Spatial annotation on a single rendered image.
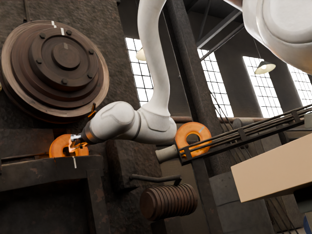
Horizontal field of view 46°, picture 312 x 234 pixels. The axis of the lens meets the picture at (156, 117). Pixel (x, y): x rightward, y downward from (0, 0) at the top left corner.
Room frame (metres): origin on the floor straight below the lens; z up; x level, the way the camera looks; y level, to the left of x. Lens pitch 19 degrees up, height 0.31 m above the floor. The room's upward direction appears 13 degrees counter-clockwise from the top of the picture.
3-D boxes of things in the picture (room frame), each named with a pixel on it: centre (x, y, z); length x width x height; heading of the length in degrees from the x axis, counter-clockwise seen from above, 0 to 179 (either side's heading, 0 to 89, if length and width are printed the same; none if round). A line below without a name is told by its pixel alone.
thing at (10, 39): (1.41, 0.37, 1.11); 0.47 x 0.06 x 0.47; 128
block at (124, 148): (1.56, 0.19, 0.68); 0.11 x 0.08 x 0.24; 38
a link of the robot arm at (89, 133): (1.19, 0.20, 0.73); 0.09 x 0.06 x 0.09; 128
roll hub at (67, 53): (1.33, 0.31, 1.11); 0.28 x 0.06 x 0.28; 128
